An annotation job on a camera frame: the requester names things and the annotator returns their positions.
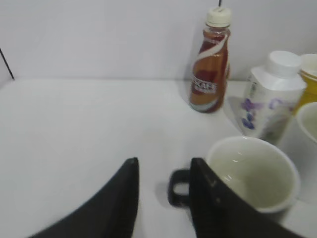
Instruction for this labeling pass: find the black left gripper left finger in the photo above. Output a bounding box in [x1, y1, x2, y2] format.
[34, 158, 139, 238]

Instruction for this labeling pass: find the yellow paper cup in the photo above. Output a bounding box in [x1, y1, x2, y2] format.
[293, 53, 317, 115]

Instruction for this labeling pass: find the black cable left wall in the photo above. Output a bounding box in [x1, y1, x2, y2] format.
[0, 47, 15, 80]

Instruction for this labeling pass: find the black mug white interior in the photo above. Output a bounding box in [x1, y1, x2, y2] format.
[167, 136, 300, 217]

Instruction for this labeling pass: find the white ceramic mug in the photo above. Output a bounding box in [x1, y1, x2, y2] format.
[296, 102, 317, 142]

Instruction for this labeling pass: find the white plastic jar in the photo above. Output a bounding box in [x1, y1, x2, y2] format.
[238, 51, 307, 144]

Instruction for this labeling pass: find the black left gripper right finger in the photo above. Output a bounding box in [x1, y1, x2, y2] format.
[189, 158, 298, 238]

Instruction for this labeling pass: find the brown coffee drink bottle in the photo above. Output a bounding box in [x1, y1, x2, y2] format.
[189, 6, 232, 113]

